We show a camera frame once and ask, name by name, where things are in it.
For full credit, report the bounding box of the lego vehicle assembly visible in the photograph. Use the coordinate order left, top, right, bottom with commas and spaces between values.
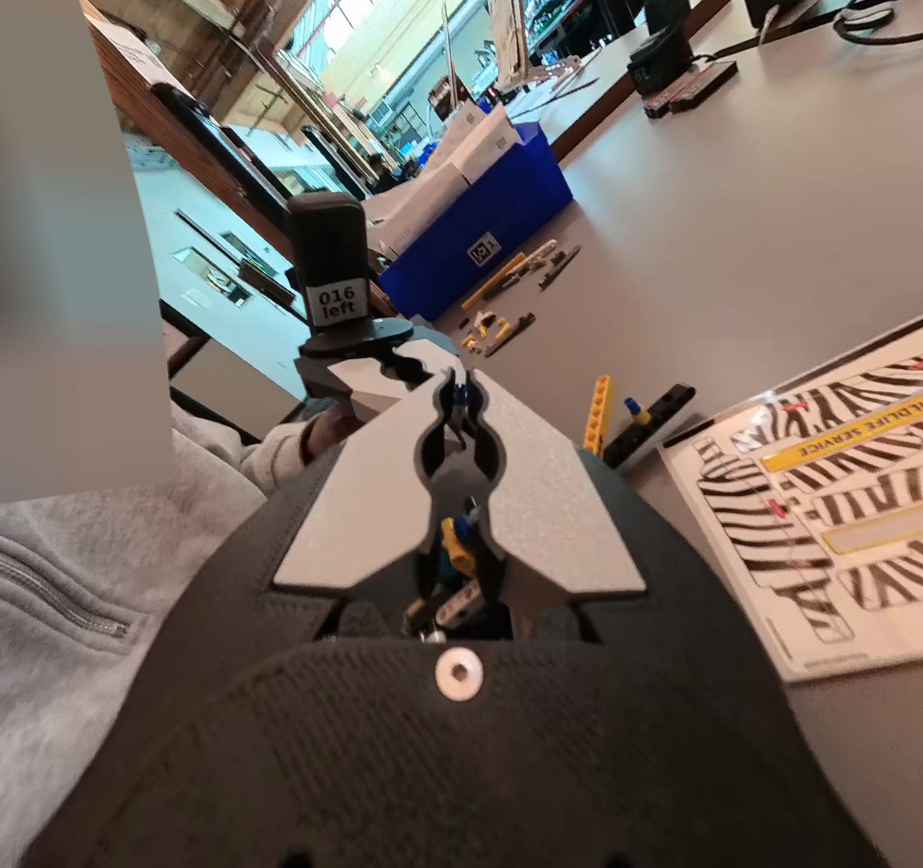
402, 496, 514, 642

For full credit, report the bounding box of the long thin yellow lego beam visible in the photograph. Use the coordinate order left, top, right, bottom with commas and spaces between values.
461, 253, 527, 311

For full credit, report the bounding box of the long thin black lego beam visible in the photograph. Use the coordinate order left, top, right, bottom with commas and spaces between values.
537, 246, 582, 291

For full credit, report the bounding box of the yellow lego beam with sticker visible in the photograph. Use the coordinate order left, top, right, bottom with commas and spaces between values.
583, 375, 614, 452

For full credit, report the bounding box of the black cable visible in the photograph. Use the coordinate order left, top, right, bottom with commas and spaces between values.
834, 0, 923, 44

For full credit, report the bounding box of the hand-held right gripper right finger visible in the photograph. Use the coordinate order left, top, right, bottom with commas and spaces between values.
467, 369, 648, 624

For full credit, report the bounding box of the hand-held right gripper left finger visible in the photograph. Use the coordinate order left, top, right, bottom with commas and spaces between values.
273, 370, 452, 592

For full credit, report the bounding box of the blue and white lego pin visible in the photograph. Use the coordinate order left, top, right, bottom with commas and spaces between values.
449, 376, 477, 451

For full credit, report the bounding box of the black battery charger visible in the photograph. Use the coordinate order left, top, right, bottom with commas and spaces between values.
626, 23, 695, 96

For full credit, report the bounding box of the grey sweatshirt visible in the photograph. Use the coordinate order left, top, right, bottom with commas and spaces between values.
0, 478, 289, 868

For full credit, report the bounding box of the white cardboard packaging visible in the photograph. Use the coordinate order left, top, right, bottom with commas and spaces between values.
364, 103, 522, 260

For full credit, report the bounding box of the black flat device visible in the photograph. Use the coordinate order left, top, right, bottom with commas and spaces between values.
644, 60, 739, 120

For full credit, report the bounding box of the person's left hand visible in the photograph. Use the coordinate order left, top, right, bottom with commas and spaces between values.
303, 403, 363, 458

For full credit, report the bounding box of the blue plastic bin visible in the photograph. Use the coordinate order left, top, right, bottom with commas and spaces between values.
375, 121, 575, 322

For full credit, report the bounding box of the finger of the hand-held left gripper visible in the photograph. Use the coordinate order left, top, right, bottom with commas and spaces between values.
393, 330, 462, 387
326, 359, 437, 423

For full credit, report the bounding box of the black lego beam with holes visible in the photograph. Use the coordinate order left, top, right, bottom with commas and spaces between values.
602, 383, 698, 470

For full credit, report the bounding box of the zebra striped sticker sheet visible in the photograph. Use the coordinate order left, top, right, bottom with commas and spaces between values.
660, 318, 923, 683

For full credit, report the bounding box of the white paper sign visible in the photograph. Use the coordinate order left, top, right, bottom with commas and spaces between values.
101, 17, 164, 80

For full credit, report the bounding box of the person's left forearm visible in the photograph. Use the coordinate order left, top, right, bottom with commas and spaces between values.
169, 403, 322, 504

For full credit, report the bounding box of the small parts cluster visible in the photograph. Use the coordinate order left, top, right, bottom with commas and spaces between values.
485, 313, 536, 359

